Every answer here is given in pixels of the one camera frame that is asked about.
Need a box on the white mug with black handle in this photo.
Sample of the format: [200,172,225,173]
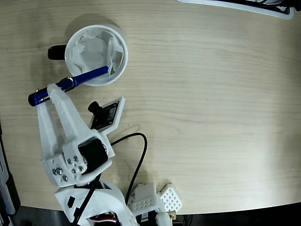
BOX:
[48,24,129,87]

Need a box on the blue metallic pen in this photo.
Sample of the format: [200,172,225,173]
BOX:
[27,65,113,107]

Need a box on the black camera on white mount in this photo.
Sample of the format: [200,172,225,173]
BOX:
[87,96,127,142]

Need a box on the crumpled white tissue paper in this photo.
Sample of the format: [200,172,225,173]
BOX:
[71,29,125,78]

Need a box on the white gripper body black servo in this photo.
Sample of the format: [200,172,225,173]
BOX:
[42,133,116,188]

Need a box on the black camera cable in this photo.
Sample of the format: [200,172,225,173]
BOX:
[71,133,148,226]

